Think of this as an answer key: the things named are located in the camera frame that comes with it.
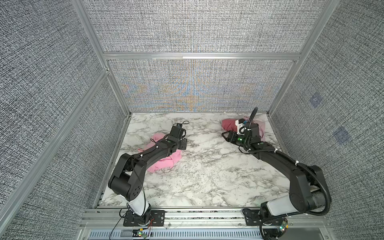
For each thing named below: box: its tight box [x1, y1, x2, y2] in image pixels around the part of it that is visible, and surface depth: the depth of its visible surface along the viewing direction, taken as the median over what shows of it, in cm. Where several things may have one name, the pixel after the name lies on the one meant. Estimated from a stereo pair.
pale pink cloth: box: [255, 119, 266, 142], surface depth 108 cm
